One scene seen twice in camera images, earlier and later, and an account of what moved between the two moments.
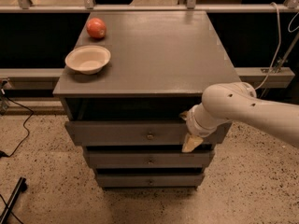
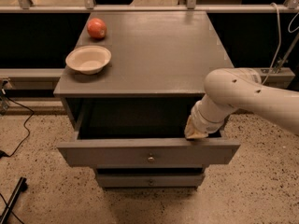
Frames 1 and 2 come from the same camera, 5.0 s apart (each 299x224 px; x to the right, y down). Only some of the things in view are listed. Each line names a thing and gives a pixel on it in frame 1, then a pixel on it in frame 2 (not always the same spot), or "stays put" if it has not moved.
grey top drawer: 121,133 -> 145,152
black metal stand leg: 21,186 stays put
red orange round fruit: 96,27 stays put
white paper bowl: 87,59 stays put
